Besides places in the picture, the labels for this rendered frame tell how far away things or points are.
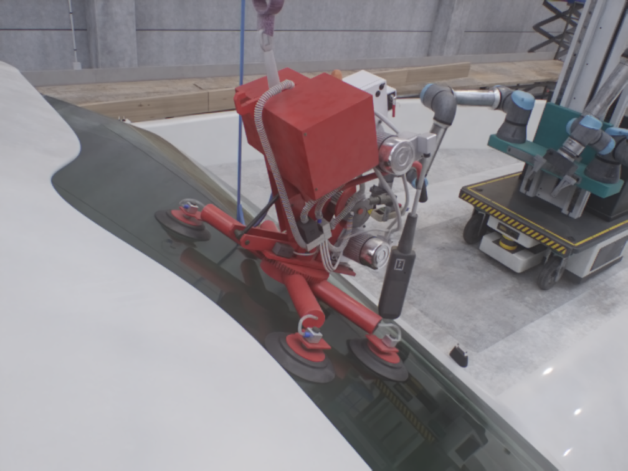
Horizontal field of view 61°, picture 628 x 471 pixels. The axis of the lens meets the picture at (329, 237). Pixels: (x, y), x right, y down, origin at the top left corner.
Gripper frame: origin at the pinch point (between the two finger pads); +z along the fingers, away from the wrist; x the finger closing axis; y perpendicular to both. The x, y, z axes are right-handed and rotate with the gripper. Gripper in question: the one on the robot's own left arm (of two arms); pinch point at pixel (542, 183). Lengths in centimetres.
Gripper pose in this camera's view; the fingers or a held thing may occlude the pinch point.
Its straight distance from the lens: 238.1
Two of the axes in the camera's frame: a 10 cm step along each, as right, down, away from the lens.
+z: -5.2, 7.8, 3.4
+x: 4.8, 6.0, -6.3
